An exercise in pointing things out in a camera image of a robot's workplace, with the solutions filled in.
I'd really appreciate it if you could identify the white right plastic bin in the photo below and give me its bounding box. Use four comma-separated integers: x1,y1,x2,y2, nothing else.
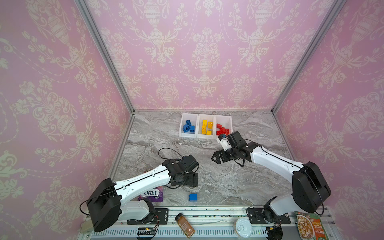
213,115,233,138

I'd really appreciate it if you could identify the aluminium corner post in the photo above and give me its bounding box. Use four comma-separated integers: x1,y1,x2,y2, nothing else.
74,0,135,116
271,0,347,116

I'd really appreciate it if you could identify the green food packet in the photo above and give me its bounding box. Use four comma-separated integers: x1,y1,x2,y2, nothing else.
294,211,329,240

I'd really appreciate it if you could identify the white left plastic bin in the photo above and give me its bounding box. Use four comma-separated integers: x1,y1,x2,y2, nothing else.
179,113,198,138

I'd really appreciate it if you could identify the blue lego brick lowest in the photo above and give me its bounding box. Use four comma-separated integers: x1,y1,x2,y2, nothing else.
189,194,198,202

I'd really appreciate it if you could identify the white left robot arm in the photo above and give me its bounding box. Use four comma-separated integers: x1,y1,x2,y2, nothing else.
84,155,199,233

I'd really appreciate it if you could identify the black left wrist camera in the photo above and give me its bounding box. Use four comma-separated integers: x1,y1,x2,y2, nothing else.
178,155,199,173

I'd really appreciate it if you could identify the white middle plastic bin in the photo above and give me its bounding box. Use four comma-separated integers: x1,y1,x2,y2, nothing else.
197,114,215,140

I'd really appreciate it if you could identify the purple Fox's candy bag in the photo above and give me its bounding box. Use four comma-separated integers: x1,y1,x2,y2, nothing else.
138,186,164,203

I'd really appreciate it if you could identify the red square lego brick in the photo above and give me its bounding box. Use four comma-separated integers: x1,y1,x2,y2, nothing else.
216,128,226,136

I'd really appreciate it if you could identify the aluminium left corner post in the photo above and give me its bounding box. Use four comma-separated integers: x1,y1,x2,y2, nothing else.
74,0,135,116

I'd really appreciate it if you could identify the aluminium right corner post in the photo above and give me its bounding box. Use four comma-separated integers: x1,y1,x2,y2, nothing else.
271,0,347,116

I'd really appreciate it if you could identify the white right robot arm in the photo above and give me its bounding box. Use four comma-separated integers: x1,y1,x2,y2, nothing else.
211,142,332,223

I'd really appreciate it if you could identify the white round lid can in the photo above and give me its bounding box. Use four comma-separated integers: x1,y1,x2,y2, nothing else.
234,218,253,239

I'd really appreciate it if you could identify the white plastic bin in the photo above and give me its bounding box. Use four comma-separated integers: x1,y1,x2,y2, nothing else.
197,114,215,140
179,113,198,138
213,115,233,138

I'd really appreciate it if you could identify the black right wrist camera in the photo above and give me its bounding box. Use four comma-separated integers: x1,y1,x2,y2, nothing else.
217,131,247,151

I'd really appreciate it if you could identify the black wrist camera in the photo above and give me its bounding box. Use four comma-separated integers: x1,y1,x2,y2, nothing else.
178,155,199,173
217,131,247,151

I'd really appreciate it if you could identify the brown spice jar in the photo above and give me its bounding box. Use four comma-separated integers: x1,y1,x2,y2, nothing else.
175,213,196,239

